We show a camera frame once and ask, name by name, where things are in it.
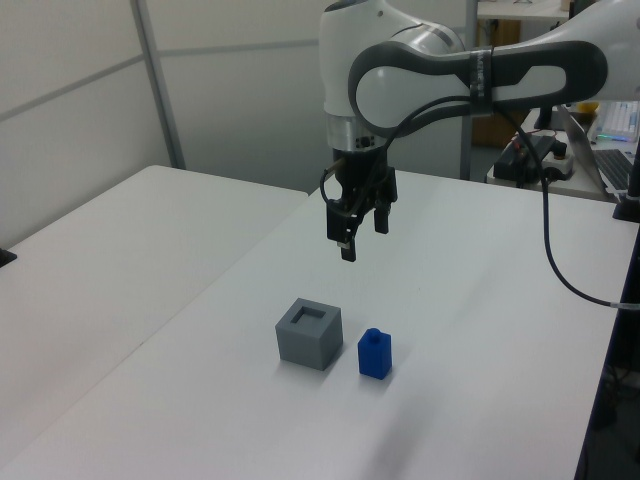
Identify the grey partition post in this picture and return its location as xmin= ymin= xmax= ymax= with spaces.
xmin=133 ymin=0 xmax=188 ymax=171
xmin=458 ymin=113 xmax=476 ymax=182

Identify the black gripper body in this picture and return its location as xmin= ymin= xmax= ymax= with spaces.
xmin=329 ymin=148 xmax=399 ymax=212

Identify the silver laptop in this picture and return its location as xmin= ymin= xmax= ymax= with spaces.
xmin=553 ymin=102 xmax=637 ymax=198

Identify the grey hollow cuboid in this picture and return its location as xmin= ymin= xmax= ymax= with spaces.
xmin=274 ymin=297 xmax=345 ymax=373

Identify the black power strip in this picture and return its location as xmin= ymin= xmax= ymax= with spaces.
xmin=493 ymin=134 xmax=567 ymax=178

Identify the white emergency stop box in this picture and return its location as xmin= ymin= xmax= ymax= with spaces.
xmin=544 ymin=143 xmax=574 ymax=182

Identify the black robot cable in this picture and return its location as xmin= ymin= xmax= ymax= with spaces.
xmin=318 ymin=92 xmax=640 ymax=312

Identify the blue block with knob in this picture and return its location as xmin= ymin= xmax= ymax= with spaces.
xmin=356 ymin=327 xmax=394 ymax=382

